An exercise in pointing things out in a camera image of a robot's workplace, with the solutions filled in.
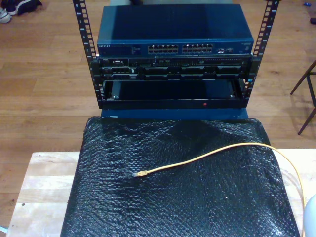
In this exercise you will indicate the black perforated rack post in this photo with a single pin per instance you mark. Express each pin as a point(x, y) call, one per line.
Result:
point(81, 29)
point(270, 24)

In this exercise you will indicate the dark shoe with white stripe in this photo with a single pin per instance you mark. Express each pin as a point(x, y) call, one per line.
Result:
point(24, 6)

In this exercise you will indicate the small blue object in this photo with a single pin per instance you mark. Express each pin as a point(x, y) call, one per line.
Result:
point(307, 4)

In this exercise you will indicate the blue network switch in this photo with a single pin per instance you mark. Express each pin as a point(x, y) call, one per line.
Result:
point(172, 24)

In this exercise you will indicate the black bubble mat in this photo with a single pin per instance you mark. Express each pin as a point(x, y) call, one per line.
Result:
point(172, 202)

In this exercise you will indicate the dark wooden chair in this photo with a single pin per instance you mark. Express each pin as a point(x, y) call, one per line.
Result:
point(300, 82)

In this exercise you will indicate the black rack server unit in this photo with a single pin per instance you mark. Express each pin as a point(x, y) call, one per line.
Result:
point(172, 69)

